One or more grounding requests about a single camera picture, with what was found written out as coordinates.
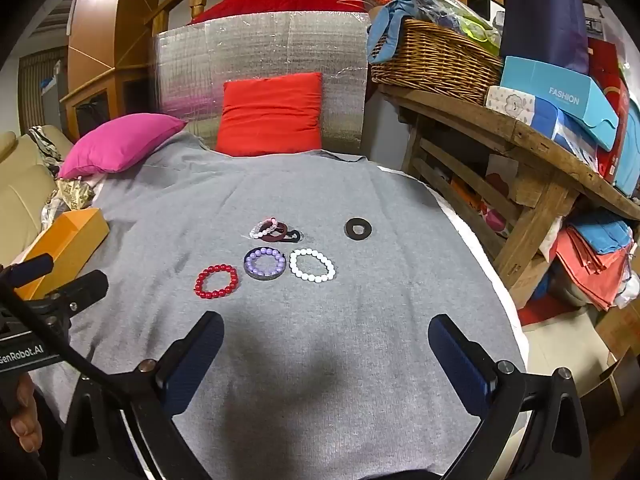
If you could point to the red pillow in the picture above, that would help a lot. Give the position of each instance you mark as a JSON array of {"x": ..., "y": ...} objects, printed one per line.
[{"x": 270, "y": 115}]

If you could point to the orange cardboard box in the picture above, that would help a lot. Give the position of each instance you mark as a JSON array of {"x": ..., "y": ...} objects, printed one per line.
[{"x": 70, "y": 240}]

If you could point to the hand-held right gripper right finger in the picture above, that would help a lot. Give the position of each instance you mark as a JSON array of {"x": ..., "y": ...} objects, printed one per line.
[{"x": 457, "y": 365}]

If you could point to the wooden shelf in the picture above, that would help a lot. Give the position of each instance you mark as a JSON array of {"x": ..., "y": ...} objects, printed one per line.
[{"x": 505, "y": 135}]

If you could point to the wicker basket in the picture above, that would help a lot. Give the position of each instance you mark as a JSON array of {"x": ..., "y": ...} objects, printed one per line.
[{"x": 435, "y": 62}]

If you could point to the wooden cabinet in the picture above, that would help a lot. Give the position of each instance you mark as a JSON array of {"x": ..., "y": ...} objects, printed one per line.
[{"x": 92, "y": 35}]

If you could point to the brown patterned cloth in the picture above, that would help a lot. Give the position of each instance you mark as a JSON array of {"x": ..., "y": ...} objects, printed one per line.
[{"x": 72, "y": 194}]

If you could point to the pile of folded clothes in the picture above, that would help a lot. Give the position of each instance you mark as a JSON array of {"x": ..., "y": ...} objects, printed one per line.
[{"x": 590, "y": 255}]

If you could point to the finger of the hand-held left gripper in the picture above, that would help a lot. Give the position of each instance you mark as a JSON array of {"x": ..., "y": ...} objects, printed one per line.
[
  {"x": 82, "y": 287},
  {"x": 30, "y": 266}
]

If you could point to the white patterned tissue box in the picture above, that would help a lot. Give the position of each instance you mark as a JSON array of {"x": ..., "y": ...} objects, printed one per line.
[{"x": 510, "y": 102}]

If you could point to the red gift bag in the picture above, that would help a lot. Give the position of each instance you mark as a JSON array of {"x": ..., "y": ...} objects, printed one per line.
[{"x": 607, "y": 110}]

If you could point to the brown cardboard box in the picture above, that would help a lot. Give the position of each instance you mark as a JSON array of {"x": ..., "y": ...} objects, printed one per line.
[{"x": 617, "y": 340}]

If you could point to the navy fabric bag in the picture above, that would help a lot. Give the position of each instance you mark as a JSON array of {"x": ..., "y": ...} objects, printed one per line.
[{"x": 542, "y": 20}]

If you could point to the grey blanket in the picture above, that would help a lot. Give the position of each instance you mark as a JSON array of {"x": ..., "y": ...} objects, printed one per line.
[{"x": 325, "y": 195}]

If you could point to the black and white patterned cloth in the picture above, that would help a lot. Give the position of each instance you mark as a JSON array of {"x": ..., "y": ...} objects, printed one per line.
[{"x": 42, "y": 137}]

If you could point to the person's left hand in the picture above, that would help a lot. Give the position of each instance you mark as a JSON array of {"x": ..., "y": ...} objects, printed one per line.
[{"x": 20, "y": 412}]

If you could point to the beige sofa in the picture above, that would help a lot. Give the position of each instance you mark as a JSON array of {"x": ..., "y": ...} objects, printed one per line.
[{"x": 22, "y": 180}]

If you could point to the blue cloth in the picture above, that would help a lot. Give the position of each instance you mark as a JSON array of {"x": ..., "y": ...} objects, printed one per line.
[{"x": 387, "y": 25}]

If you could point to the pink pillow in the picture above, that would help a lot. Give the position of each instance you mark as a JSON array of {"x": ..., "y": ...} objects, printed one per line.
[{"x": 120, "y": 142}]

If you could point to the light blue cardboard box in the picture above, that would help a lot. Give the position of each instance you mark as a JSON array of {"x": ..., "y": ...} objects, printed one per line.
[{"x": 555, "y": 85}]

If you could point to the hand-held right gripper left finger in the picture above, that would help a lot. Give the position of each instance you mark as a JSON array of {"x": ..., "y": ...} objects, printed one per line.
[{"x": 195, "y": 360}]

